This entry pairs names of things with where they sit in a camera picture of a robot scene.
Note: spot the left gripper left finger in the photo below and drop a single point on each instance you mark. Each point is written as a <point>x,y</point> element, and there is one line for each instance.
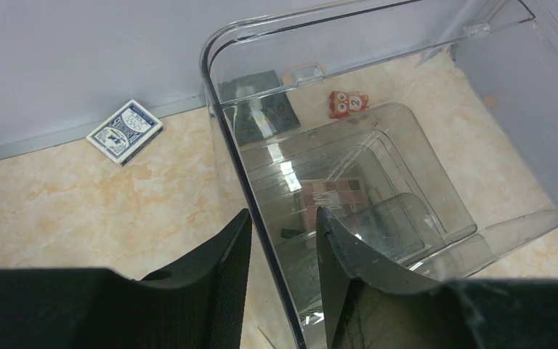
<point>197,301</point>

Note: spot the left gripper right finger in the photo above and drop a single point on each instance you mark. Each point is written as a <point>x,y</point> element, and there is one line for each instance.
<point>370,301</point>

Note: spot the eyeshadow palette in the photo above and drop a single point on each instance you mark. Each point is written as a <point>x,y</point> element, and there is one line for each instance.
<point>344,197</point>

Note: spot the clear acrylic makeup organizer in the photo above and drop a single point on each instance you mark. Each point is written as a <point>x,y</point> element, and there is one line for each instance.
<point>458,150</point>

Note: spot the playing card box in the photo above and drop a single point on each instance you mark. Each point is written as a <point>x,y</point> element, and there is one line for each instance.
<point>126,133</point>

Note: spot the black ribbed square mat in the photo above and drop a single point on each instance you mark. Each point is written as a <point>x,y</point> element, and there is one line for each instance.
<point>257,119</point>

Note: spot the small red snack packet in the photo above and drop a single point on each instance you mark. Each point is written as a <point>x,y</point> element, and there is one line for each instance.
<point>345,104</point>

